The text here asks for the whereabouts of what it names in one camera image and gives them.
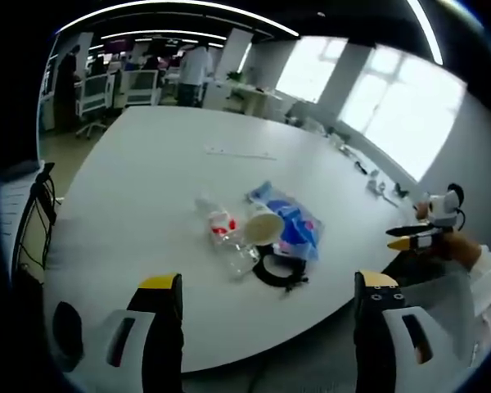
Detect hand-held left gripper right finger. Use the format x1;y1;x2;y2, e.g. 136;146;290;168
353;269;447;393

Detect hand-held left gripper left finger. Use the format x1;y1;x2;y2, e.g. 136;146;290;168
71;273;184;393

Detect blue plastic package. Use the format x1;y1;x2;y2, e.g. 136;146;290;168
244;179;327;262

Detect black strap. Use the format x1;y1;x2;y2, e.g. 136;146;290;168
250;242;313;295

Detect clear plastic bottle red label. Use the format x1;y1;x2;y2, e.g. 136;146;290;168
193;191;264;284

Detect white paper cup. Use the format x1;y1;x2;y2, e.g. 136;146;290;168
242;203;286;247

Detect white tabletop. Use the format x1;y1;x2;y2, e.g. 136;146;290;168
43;106;419;374

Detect person's right hand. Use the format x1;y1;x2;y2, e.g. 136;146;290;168
432;229;482;269

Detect person's dark trousers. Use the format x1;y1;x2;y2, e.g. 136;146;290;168
381;248;472;288

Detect small white device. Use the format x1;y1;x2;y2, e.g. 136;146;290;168
365;168;389;197

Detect black chair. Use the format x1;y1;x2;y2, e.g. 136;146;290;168
8;161;60;287

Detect white background desk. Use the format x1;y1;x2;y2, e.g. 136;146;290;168
223;80;290;120

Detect white mesh office chair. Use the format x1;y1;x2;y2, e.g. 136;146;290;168
74;72;117;139
124;68;163;108

